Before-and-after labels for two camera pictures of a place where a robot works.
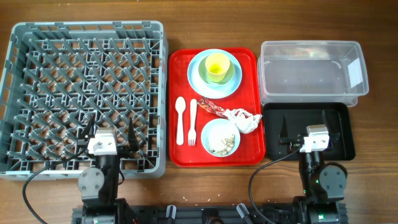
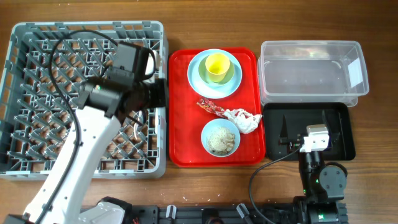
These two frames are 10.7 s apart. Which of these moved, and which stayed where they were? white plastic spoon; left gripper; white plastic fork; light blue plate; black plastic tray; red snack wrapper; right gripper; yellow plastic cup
Moved: white plastic spoon; left gripper; white plastic fork
Stayed: black plastic tray; yellow plastic cup; red snack wrapper; right gripper; light blue plate
